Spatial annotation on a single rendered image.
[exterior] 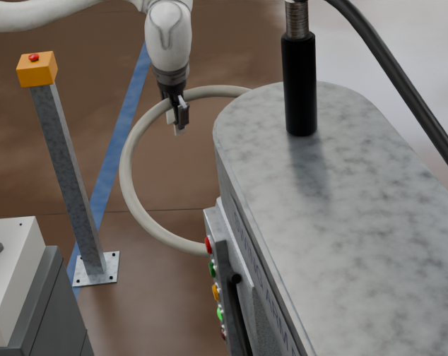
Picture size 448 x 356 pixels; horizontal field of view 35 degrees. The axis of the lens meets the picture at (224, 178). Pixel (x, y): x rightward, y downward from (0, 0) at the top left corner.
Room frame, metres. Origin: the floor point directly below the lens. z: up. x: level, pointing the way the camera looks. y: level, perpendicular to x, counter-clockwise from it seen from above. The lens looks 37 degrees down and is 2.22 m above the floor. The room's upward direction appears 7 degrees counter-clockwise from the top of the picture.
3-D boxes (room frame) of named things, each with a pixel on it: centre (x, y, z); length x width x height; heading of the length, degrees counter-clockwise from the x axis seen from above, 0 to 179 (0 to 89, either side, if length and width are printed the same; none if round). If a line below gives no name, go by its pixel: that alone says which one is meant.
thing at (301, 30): (0.73, -0.11, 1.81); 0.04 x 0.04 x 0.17
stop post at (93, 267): (2.35, 0.63, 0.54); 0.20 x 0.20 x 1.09; 88
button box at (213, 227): (0.78, 0.02, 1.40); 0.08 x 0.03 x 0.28; 10
